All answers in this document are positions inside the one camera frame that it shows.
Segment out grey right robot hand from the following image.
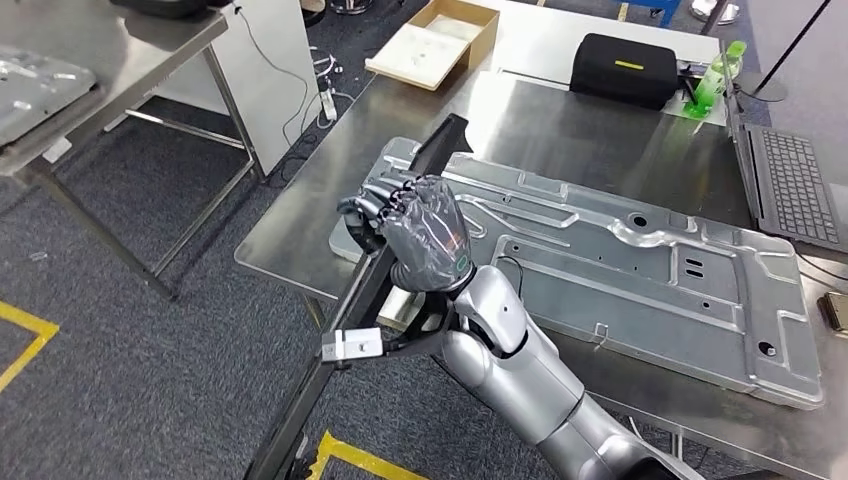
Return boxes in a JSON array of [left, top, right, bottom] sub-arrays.
[[336, 174, 476, 294]]

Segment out long black plastic part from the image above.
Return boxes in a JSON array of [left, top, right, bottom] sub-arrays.
[[243, 113, 473, 480]]

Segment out stainless steel workbench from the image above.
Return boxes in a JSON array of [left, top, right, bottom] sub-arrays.
[[233, 66, 848, 480]]

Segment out white foam sheet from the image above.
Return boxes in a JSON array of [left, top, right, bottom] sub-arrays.
[[366, 14, 492, 91]]

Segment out open cardboard box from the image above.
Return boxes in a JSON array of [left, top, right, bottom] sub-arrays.
[[364, 0, 501, 93]]

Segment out large stamped metal panel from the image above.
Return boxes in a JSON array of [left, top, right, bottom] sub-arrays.
[[329, 137, 826, 412]]

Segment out white cabinet panel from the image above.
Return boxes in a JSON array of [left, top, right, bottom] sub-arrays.
[[155, 0, 325, 178]]

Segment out yellow floor tape square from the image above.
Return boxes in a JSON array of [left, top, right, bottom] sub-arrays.
[[305, 430, 432, 480]]

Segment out white table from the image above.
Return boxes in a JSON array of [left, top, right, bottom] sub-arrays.
[[463, 0, 728, 127]]

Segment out black case with yellow label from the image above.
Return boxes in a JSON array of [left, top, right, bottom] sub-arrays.
[[569, 33, 682, 112]]

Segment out stainless steel side table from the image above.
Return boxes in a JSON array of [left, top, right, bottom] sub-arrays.
[[0, 0, 261, 301]]

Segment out green plastic bottle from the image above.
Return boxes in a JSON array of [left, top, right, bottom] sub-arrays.
[[682, 39, 749, 121]]

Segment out black device on table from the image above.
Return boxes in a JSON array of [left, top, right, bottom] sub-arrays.
[[109, 0, 234, 20]]

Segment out chrome round base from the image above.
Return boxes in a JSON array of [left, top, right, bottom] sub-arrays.
[[688, 0, 743, 26]]

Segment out grey laptop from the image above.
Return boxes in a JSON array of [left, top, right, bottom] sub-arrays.
[[718, 56, 848, 256]]

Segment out grey stamped metal panel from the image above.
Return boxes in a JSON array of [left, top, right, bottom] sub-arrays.
[[0, 44, 101, 148]]

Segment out black stanchion with round base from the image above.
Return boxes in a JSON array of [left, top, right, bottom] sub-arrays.
[[733, 0, 835, 105]]

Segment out gold smartphone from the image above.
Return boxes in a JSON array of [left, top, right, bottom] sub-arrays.
[[816, 291, 848, 336]]

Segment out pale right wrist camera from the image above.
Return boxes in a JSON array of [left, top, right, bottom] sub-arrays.
[[321, 307, 460, 364]]

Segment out thin black power cable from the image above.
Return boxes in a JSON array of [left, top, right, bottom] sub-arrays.
[[231, 5, 314, 148]]

